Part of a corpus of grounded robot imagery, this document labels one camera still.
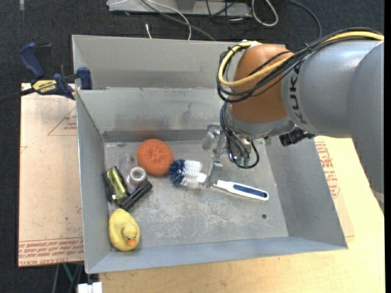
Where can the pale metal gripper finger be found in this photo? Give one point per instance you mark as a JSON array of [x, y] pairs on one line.
[[216, 172]]

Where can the white and blue dish brush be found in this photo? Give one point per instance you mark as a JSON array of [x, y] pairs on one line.
[[244, 190]]

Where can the grey metal bin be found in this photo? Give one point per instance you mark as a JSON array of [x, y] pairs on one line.
[[195, 221]]

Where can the orange round scouring pad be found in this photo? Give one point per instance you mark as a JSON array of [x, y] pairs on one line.
[[154, 157]]

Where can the clear tape roll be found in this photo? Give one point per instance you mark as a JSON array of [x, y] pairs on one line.
[[137, 175]]

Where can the black ribbed bar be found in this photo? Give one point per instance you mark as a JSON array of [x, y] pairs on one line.
[[137, 194]]

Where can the yellow rubber duck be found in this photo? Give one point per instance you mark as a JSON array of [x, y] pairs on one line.
[[122, 229]]

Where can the brown cardboard board, red print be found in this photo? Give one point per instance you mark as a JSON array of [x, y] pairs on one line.
[[49, 179]]

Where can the black cylinder on white bracket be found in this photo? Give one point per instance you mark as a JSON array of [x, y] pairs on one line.
[[293, 137]]

